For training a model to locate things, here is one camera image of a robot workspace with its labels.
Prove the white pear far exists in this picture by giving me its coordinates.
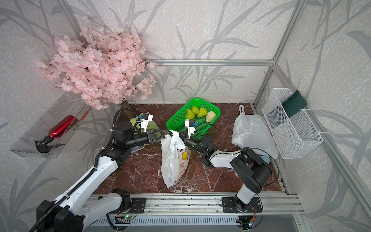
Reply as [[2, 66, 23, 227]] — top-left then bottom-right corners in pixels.
[[205, 111, 216, 123]]

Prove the clear acrylic wall shelf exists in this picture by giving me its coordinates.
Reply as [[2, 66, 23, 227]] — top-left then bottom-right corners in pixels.
[[10, 92, 91, 159]]

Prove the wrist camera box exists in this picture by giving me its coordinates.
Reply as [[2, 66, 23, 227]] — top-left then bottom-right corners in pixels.
[[138, 114, 153, 132], [185, 119, 196, 139]]

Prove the green pear top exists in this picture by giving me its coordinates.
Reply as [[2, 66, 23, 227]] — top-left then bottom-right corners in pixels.
[[197, 107, 208, 118]]

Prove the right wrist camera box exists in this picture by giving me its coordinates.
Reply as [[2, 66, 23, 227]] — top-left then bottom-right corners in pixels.
[[185, 119, 196, 139]]

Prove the green avocado print plastic bag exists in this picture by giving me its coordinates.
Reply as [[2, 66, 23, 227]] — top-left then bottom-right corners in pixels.
[[128, 115, 160, 131]]

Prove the dark green card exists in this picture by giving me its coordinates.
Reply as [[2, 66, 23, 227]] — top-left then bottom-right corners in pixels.
[[282, 90, 307, 118]]

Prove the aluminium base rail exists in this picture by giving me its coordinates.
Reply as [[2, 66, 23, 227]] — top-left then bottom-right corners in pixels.
[[83, 191, 305, 217]]

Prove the green plastic perforated basket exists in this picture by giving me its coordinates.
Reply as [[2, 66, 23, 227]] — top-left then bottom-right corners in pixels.
[[166, 98, 221, 140]]

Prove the pink cherry blossom tree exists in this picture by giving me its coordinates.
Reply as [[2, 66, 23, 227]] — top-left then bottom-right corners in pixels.
[[34, 16, 156, 110]]

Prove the green pear with stem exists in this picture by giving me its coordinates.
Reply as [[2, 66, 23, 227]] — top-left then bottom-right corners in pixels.
[[185, 109, 195, 119]]

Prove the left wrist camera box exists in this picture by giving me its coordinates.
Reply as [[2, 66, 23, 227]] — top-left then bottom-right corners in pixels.
[[138, 114, 153, 132]]

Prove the red black hair brush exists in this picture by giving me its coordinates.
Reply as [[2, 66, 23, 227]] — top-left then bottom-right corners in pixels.
[[35, 109, 90, 153]]

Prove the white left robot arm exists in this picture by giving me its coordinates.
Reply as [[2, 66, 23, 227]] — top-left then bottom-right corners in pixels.
[[30, 121, 168, 232]]

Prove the white plastic bag near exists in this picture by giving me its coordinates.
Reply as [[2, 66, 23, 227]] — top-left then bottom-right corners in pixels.
[[231, 105, 279, 159]]

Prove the white wire mesh basket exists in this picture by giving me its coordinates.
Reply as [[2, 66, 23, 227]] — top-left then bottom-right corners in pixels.
[[262, 88, 323, 159]]

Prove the patterned white plastic bag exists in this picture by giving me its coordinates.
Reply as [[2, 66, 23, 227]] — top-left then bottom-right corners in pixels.
[[161, 130, 190, 189]]

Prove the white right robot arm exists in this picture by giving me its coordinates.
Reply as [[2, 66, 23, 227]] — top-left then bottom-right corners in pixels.
[[180, 132, 273, 213]]

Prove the green pear front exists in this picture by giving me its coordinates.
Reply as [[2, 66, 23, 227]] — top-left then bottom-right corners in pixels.
[[191, 106, 200, 115]]

